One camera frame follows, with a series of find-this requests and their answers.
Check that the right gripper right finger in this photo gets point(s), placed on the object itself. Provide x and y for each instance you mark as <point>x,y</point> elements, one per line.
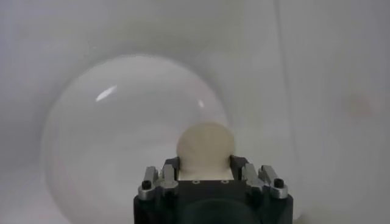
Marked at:
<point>250,175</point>

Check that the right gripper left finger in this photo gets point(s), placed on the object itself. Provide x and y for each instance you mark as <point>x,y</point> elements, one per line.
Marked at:
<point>167,178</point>

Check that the white steamed baozi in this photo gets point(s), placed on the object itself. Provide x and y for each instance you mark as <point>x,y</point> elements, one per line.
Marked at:
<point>205,146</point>

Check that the white round plate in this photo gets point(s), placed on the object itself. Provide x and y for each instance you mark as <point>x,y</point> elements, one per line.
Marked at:
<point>122,137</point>

